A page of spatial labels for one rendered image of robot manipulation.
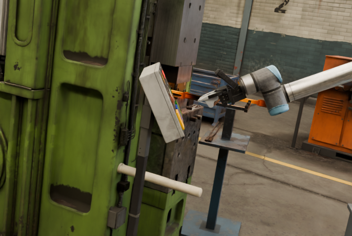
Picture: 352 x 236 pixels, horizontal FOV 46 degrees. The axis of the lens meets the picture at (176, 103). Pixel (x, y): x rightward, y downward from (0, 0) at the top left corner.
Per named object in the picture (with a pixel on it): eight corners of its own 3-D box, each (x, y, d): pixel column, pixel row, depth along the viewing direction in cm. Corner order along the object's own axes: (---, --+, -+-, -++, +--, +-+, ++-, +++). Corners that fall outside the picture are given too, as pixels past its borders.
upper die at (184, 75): (190, 81, 241) (192, 65, 239) (176, 84, 223) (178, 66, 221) (127, 68, 257) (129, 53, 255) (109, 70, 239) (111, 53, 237)
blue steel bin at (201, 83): (233, 118, 674) (240, 74, 660) (216, 126, 603) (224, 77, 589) (167, 103, 722) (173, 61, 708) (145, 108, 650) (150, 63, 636)
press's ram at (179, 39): (200, 64, 252) (211, -4, 244) (175, 66, 217) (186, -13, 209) (140, 52, 267) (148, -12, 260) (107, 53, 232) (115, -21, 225)
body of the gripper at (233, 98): (222, 108, 186) (248, 98, 186) (216, 90, 185) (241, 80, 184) (220, 105, 194) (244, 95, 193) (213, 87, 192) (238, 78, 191)
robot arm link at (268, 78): (285, 84, 183) (277, 63, 182) (258, 94, 184) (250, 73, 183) (280, 83, 193) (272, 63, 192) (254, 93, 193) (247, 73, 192)
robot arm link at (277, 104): (288, 107, 195) (279, 83, 194) (291, 112, 184) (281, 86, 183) (269, 114, 197) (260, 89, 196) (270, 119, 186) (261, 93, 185)
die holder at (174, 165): (193, 174, 264) (204, 106, 255) (167, 193, 229) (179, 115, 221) (117, 152, 284) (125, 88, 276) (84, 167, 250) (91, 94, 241)
